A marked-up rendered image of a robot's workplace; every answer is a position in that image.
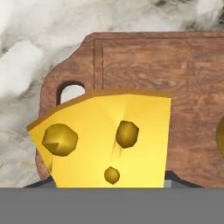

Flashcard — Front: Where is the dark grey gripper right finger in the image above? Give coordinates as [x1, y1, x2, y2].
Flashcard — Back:
[164, 171, 205, 189]

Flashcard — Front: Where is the yellow cheese wedge with holes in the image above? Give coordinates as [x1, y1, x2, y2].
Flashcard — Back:
[25, 88, 172, 189]

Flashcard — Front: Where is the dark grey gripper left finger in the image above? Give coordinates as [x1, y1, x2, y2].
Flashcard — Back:
[24, 178, 58, 189]

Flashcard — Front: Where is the brown potato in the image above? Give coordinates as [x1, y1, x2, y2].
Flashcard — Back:
[215, 115, 224, 158]

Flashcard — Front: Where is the brown wooden cutting board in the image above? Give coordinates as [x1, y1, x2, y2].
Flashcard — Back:
[35, 31, 224, 189]

